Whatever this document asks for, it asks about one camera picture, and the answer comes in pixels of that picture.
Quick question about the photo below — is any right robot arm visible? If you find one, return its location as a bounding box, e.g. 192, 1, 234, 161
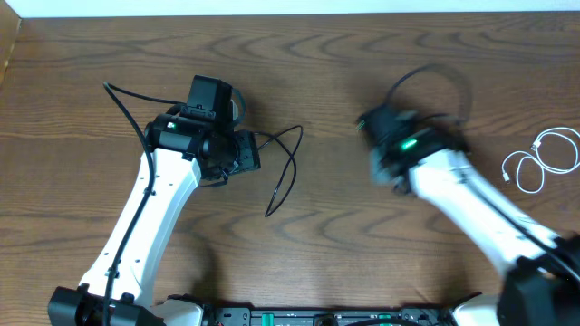
357, 104, 579, 326

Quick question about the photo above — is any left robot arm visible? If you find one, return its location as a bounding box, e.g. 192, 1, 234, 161
47, 75, 260, 325

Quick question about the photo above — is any black usb cable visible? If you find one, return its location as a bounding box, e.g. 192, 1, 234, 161
253, 124, 305, 218

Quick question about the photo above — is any white usb cable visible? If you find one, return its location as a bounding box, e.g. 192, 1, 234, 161
500, 126, 580, 195

